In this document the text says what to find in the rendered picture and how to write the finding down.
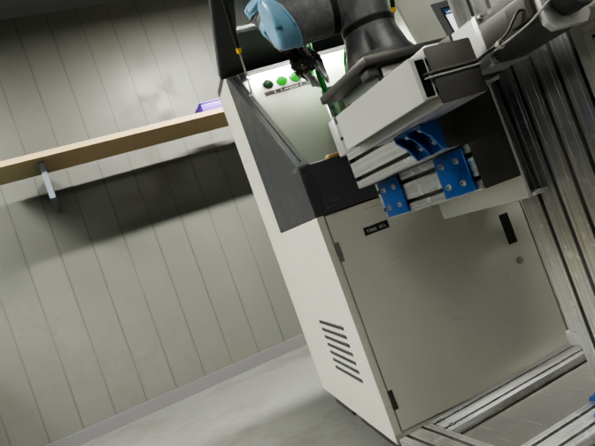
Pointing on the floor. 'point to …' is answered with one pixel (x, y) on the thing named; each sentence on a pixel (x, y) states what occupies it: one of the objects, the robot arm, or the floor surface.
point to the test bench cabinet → (348, 326)
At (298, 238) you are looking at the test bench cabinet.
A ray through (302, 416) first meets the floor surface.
